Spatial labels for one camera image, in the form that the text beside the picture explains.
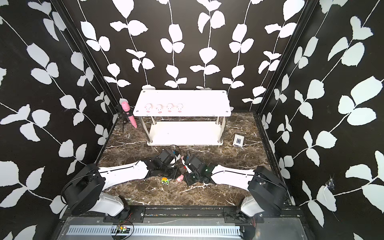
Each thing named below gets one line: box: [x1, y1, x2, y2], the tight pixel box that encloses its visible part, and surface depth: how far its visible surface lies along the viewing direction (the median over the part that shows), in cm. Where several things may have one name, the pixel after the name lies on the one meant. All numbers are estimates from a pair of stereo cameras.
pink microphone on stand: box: [115, 101, 137, 133], surface depth 97 cm
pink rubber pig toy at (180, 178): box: [176, 174, 184, 183], surface depth 85 cm
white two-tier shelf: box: [133, 89, 232, 146], surface depth 85 cm
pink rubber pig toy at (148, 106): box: [144, 103, 153, 114], surface depth 75 cm
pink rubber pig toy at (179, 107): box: [176, 103, 184, 113], surface depth 74 cm
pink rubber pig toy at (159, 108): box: [155, 104, 163, 114], surface depth 73 cm
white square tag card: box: [232, 134, 245, 148], surface depth 103 cm
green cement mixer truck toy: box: [161, 177, 170, 186], surface depth 85 cm
